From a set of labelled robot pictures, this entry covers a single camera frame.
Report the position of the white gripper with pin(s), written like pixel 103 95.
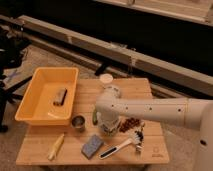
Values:
pixel 109 127

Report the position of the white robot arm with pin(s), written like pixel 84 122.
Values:
pixel 187 112

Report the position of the small metal cup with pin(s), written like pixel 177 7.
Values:
pixel 78 122

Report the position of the white plastic cup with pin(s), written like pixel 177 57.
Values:
pixel 106 79

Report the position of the green cucumber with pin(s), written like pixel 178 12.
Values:
pixel 94 118

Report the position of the brown grape bunch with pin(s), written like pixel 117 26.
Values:
pixel 129 123

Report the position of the white dish brush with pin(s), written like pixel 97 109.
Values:
pixel 136 137

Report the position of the blue grey sponge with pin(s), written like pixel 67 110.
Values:
pixel 92 146

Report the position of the wooden folding table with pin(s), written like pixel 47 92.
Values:
pixel 64 145

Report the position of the yellow corn cob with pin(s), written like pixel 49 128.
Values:
pixel 55 147

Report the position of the brown block in bin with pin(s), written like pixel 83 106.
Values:
pixel 60 97

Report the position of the yellow plastic bin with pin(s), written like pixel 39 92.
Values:
pixel 37 106

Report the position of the black tripod stand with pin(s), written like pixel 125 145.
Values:
pixel 11 56

